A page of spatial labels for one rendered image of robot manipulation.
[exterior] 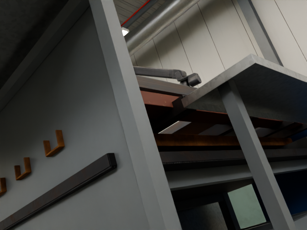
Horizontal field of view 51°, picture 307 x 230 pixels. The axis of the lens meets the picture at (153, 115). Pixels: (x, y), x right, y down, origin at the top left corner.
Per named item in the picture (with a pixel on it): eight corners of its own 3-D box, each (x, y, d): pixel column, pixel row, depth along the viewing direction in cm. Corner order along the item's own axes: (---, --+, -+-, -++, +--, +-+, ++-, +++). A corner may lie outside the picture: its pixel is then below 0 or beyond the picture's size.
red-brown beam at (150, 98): (307, 124, 197) (303, 115, 199) (96, 97, 85) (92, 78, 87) (293, 130, 202) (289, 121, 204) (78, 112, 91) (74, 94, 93)
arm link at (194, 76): (179, 74, 199) (173, 73, 192) (196, 65, 194) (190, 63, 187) (187, 91, 197) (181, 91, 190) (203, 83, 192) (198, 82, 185)
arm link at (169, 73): (128, 74, 218) (119, 73, 208) (129, 65, 217) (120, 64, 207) (187, 81, 198) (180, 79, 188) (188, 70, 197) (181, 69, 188)
